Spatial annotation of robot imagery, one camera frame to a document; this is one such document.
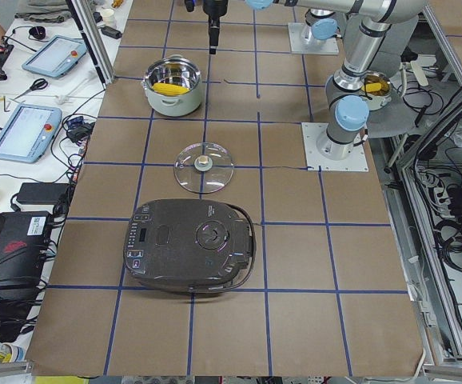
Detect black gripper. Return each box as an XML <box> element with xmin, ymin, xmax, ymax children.
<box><xmin>184</xmin><ymin>0</ymin><xmax>195</xmax><ymax>11</ymax></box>
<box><xmin>203</xmin><ymin>0</ymin><xmax>229</xmax><ymax>55</ymax></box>

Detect yellow corn cob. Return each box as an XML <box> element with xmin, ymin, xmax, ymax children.
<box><xmin>152</xmin><ymin>82</ymin><xmax>189</xmax><ymax>97</ymax></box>

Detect glass pot lid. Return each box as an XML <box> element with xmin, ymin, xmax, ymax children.
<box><xmin>173</xmin><ymin>142</ymin><xmax>234</xmax><ymax>194</ymax></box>

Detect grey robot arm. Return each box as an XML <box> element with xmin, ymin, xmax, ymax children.
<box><xmin>202</xmin><ymin>0</ymin><xmax>338</xmax><ymax>48</ymax></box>
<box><xmin>280</xmin><ymin>0</ymin><xmax>427</xmax><ymax>161</ymax></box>

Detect pale green cooking pot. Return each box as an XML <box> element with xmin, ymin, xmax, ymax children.
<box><xmin>142</xmin><ymin>54</ymin><xmax>202</xmax><ymax>117</ymax></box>

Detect white paper cup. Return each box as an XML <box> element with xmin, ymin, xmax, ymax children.
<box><xmin>99</xmin><ymin>9</ymin><xmax>117</xmax><ymax>28</ymax></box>

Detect blue teach pendant far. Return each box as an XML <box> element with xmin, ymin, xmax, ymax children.
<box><xmin>22</xmin><ymin>35</ymin><xmax>87</xmax><ymax>78</ymax></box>

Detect blue teach pendant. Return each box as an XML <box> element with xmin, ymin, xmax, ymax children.
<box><xmin>22</xmin><ymin>35</ymin><xmax>87</xmax><ymax>78</ymax></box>
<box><xmin>0</xmin><ymin>103</ymin><xmax>62</xmax><ymax>163</ymax></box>

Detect black scissors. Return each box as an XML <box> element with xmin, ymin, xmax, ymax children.
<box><xmin>14</xmin><ymin>78</ymin><xmax>49</xmax><ymax>101</ymax></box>

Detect steel bowl with yellow items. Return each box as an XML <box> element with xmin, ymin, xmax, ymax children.
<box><xmin>361</xmin><ymin>71</ymin><xmax>392</xmax><ymax>111</ymax></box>

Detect blue teach pendant near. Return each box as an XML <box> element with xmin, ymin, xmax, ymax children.
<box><xmin>0</xmin><ymin>103</ymin><xmax>62</xmax><ymax>163</ymax></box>

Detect black rice cooker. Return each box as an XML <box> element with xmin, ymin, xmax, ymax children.
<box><xmin>123</xmin><ymin>198</ymin><xmax>257</xmax><ymax>294</ymax></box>

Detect black power adapter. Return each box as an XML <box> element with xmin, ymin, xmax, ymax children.
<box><xmin>10</xmin><ymin>182</ymin><xmax>68</xmax><ymax>211</ymax></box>

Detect black laptop computer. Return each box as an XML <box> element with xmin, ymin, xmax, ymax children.
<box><xmin>0</xmin><ymin>198</ymin><xmax>56</xmax><ymax>289</ymax></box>

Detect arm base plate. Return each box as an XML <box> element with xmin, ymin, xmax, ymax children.
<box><xmin>288</xmin><ymin>19</ymin><xmax>339</xmax><ymax>55</ymax></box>
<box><xmin>301</xmin><ymin>122</ymin><xmax>368</xmax><ymax>172</ymax></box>

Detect aluminium frame post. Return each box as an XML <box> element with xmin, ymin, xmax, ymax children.
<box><xmin>66</xmin><ymin>0</ymin><xmax>114</xmax><ymax>87</ymax></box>

